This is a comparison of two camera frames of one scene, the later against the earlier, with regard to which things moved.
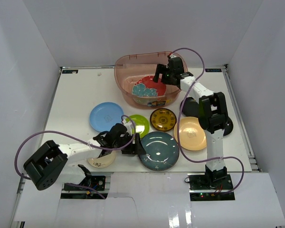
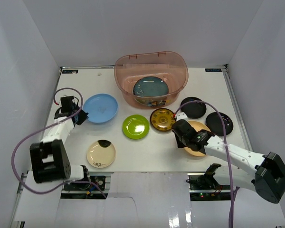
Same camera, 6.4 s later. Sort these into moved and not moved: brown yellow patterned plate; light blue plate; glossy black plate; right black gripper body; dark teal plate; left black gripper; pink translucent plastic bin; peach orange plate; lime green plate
Moved: left black gripper; right black gripper body; dark teal plate; light blue plate; peach orange plate
Not moved: brown yellow patterned plate; pink translucent plastic bin; glossy black plate; lime green plate
